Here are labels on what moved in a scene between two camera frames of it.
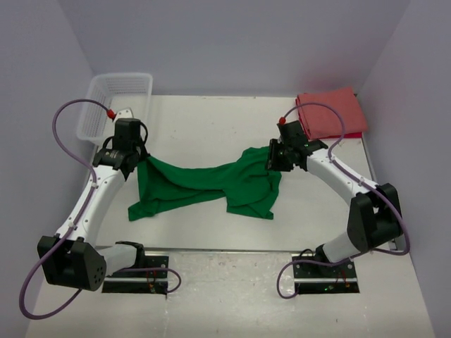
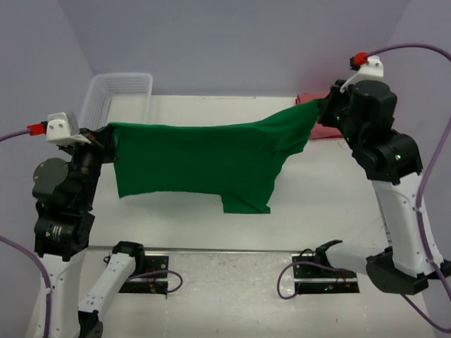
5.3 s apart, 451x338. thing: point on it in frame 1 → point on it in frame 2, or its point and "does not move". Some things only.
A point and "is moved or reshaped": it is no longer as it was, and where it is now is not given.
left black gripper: [143, 153] → [102, 140]
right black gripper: [273, 163] → [327, 103]
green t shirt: [243, 179] is moved or reshaped
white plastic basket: [117, 91] does not move
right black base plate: [316, 279] does not move
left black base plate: [134, 282] does not move
